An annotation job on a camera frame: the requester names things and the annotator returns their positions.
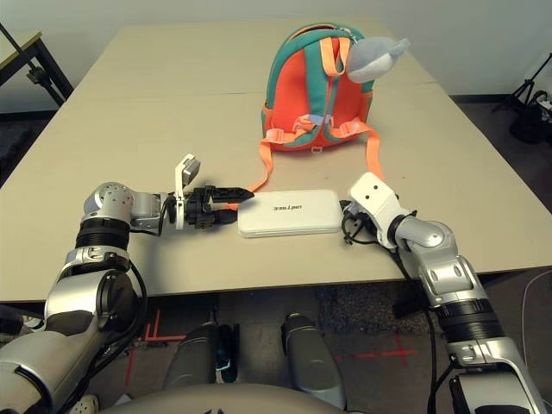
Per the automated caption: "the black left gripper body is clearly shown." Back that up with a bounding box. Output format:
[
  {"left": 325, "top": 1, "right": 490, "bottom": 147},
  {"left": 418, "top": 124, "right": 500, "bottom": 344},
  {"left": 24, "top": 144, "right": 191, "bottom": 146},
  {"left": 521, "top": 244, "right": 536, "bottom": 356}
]
[{"left": 183, "top": 185, "right": 215, "bottom": 232}]

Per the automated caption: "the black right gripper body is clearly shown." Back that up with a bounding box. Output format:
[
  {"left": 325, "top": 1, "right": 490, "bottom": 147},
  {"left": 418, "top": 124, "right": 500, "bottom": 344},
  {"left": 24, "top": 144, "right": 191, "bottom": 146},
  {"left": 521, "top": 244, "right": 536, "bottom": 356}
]
[{"left": 340, "top": 201, "right": 381, "bottom": 248}]

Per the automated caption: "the white pencil case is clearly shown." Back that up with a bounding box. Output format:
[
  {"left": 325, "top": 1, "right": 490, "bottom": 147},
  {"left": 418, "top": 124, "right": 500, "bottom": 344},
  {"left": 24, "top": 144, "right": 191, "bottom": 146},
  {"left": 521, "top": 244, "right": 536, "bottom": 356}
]
[{"left": 236, "top": 188, "right": 344, "bottom": 239}]

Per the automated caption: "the orange and teal backpack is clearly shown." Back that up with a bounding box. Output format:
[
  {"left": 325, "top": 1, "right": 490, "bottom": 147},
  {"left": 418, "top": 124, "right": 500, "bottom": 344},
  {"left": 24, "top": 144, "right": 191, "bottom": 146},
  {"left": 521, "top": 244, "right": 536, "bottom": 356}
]
[{"left": 235, "top": 23, "right": 387, "bottom": 204}]

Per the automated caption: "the grey plush toy pendant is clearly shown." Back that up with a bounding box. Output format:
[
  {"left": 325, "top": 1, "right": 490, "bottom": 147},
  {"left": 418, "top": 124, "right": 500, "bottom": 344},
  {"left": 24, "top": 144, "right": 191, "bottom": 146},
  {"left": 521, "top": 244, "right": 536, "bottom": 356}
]
[{"left": 347, "top": 36, "right": 411, "bottom": 85}]

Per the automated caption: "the grey robot right leg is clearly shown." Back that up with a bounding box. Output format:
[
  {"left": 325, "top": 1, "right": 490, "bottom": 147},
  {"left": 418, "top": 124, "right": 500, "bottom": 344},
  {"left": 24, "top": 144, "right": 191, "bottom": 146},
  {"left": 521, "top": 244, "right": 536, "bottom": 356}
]
[{"left": 280, "top": 312, "right": 347, "bottom": 411}]

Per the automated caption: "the grey robot leg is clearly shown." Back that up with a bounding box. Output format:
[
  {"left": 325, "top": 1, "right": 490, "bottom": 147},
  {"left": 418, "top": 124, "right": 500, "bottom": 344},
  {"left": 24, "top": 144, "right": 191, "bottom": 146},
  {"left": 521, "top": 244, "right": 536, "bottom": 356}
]
[
  {"left": 166, "top": 321, "right": 217, "bottom": 389},
  {"left": 280, "top": 312, "right": 347, "bottom": 411}
]

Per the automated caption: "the grey robot left leg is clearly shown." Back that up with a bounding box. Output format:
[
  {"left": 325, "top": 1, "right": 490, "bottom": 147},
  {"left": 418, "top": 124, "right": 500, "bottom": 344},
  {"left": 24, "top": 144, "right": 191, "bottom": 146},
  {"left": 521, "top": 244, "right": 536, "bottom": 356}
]
[{"left": 166, "top": 321, "right": 217, "bottom": 389}]

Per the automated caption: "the teal and black shoe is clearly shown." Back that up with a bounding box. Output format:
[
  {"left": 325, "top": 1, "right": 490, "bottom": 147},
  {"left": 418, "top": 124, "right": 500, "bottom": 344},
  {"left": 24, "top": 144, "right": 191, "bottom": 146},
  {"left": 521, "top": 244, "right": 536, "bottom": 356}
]
[{"left": 214, "top": 323, "right": 241, "bottom": 383}]

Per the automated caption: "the beige robot torso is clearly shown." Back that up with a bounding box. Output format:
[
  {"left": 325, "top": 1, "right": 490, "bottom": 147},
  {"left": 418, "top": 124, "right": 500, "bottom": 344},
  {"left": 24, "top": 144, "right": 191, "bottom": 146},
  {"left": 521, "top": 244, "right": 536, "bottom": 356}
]
[{"left": 101, "top": 382, "right": 359, "bottom": 414}]

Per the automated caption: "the black tripod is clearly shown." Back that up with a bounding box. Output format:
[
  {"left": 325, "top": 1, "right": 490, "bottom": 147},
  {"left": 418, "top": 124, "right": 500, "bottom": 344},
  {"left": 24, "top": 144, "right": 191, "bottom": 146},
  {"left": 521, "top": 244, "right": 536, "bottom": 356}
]
[{"left": 493, "top": 50, "right": 552, "bottom": 144}]

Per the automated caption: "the dark grey floor mat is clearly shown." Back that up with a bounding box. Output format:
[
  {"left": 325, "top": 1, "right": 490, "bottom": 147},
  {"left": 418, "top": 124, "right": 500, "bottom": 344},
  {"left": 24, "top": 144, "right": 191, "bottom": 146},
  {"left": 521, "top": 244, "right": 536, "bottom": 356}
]
[{"left": 0, "top": 120, "right": 28, "bottom": 163}]

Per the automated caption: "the black framed side table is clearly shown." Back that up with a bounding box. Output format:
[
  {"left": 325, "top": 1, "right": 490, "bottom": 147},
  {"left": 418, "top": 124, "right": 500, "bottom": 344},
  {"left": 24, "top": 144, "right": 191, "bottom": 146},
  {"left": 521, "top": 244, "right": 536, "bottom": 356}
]
[{"left": 0, "top": 21, "right": 74, "bottom": 109}]

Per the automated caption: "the white perforated clog shoe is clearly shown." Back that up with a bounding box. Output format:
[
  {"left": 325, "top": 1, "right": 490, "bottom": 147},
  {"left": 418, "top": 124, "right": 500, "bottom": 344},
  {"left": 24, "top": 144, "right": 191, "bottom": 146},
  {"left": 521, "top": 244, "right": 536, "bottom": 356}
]
[{"left": 70, "top": 394, "right": 100, "bottom": 414}]

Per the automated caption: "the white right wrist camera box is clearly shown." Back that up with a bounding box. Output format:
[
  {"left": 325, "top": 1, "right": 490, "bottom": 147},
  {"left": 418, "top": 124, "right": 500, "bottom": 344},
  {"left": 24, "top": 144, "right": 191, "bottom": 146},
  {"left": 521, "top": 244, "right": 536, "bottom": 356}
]
[{"left": 348, "top": 172, "right": 411, "bottom": 250}]

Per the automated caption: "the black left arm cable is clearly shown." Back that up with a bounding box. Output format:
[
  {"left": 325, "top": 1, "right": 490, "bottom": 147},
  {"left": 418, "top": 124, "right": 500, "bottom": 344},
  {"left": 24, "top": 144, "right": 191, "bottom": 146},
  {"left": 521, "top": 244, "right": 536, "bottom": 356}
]
[{"left": 38, "top": 193, "right": 174, "bottom": 414}]

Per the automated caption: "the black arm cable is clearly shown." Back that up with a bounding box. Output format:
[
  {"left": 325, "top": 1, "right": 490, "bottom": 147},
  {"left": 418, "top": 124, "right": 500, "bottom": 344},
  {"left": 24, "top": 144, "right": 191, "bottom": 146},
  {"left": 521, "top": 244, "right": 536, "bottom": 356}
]
[
  {"left": 339, "top": 206, "right": 456, "bottom": 414},
  {"left": 38, "top": 193, "right": 174, "bottom": 414}
]

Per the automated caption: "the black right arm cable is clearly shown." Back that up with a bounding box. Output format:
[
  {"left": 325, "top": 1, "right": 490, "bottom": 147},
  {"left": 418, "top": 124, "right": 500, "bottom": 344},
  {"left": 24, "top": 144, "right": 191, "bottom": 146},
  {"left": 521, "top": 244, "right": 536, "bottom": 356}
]
[{"left": 339, "top": 206, "right": 456, "bottom": 414}]

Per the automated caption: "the white floor cable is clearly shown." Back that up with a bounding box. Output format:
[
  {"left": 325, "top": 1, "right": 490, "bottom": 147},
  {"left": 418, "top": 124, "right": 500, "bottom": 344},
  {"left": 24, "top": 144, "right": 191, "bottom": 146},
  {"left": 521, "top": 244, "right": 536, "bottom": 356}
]
[{"left": 519, "top": 269, "right": 552, "bottom": 376}]

